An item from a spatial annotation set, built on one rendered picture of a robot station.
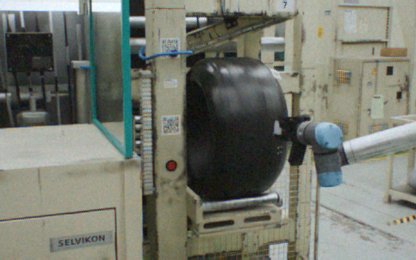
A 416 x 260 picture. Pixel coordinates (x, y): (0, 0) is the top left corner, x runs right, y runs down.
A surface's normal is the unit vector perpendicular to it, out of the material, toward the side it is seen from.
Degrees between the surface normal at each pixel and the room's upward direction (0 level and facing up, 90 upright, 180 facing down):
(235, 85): 48
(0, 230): 90
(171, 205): 90
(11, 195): 90
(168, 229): 90
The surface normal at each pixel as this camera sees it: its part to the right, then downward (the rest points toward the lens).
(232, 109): 0.05, -0.22
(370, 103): 0.51, 0.15
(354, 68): -0.86, 0.09
